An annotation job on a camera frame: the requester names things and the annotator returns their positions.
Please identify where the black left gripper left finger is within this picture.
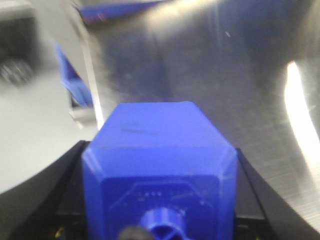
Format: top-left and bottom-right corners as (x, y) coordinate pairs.
(0, 140), (89, 240)

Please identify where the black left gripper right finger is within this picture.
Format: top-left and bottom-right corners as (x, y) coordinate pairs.
(233, 149), (320, 240)

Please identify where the blue bottle-shaped part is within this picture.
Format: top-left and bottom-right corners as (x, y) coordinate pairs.
(82, 101), (238, 240)

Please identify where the stainless steel shelf rack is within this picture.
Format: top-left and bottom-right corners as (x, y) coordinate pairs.
(31, 0), (104, 129)

